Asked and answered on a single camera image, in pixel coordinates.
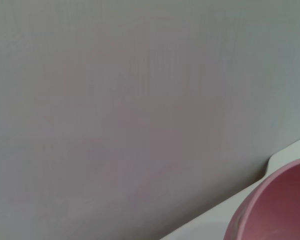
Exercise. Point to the pink plastic bowl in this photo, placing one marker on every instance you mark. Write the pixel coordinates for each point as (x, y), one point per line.
(277, 207)

